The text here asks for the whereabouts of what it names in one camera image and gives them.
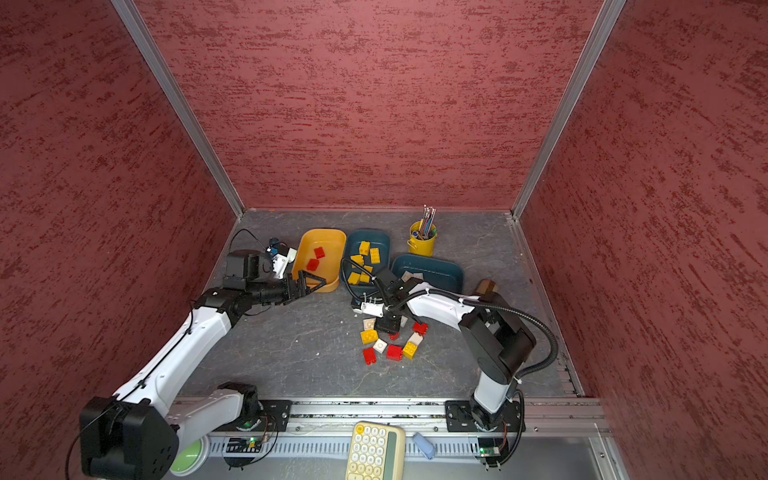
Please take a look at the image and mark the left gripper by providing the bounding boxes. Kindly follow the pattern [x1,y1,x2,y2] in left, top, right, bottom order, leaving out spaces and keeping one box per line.
[248,271,326,304]

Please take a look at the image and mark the yellow rectangular bin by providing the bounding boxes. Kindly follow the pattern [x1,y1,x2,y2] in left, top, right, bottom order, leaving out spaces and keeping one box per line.
[292,229,347,293]

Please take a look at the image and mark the white long lego bottom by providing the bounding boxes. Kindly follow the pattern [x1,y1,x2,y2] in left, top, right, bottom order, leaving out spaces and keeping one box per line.
[401,271,424,282]

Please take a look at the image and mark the teal bin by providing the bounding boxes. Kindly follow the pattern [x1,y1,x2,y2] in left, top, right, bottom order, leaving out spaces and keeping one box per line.
[390,254,464,294]
[341,229,391,298]

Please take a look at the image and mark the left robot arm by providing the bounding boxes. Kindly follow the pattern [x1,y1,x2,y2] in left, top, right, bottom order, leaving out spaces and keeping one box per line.
[70,250,326,479]

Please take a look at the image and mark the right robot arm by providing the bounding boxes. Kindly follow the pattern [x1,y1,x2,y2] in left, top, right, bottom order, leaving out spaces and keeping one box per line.
[360,270,559,431]

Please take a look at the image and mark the small white lego centre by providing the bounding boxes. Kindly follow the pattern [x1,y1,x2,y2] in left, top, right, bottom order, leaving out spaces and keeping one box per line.
[373,339,388,354]

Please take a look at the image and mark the white lego right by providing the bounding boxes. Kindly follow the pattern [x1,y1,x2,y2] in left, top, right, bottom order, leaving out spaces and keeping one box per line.
[408,333,423,346]

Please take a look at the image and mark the small teal bottle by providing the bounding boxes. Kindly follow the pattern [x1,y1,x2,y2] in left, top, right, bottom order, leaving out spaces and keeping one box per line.
[268,237,290,256]

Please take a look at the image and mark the yellow pen cup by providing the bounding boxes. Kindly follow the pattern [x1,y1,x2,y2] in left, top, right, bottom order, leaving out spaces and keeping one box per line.
[407,221,438,257]

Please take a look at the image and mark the pens in cup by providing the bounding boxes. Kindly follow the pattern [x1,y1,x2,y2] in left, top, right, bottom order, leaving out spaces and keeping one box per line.
[418,205,436,240]

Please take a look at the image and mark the small brown object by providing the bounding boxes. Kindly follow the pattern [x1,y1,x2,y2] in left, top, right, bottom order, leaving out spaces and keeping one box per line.
[475,279,499,296]

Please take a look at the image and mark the yellow green calculator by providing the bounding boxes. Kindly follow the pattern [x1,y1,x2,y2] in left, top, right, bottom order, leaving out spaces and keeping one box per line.
[344,422,406,480]

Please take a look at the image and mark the blue eraser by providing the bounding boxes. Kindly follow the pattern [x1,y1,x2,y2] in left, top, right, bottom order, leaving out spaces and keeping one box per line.
[413,433,436,460]

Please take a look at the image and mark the right circuit board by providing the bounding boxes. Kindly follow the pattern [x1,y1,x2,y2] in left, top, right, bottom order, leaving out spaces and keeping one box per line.
[477,437,507,458]

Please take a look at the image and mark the circuit board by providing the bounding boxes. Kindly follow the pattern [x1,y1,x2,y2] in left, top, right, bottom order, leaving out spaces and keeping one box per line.
[477,437,507,458]
[225,437,262,454]

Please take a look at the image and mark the left circuit board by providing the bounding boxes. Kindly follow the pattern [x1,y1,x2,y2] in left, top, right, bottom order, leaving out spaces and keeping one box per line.
[225,437,262,454]

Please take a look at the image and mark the green round button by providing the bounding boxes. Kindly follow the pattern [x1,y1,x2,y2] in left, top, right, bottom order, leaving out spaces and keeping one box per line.
[169,436,210,477]

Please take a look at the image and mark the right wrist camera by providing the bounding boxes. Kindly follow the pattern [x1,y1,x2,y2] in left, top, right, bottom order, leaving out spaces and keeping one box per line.
[359,302,386,318]

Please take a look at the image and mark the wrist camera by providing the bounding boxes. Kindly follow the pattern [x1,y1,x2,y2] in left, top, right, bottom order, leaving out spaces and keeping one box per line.
[359,302,386,318]
[271,247,297,279]

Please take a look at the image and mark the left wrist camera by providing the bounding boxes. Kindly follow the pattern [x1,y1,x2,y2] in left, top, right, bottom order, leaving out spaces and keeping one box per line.
[271,247,297,279]

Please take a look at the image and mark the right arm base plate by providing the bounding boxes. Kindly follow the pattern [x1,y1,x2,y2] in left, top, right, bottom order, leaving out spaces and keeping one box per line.
[444,399,526,433]

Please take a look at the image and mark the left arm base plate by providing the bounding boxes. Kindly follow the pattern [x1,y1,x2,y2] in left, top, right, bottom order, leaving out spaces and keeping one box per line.
[234,400,293,432]

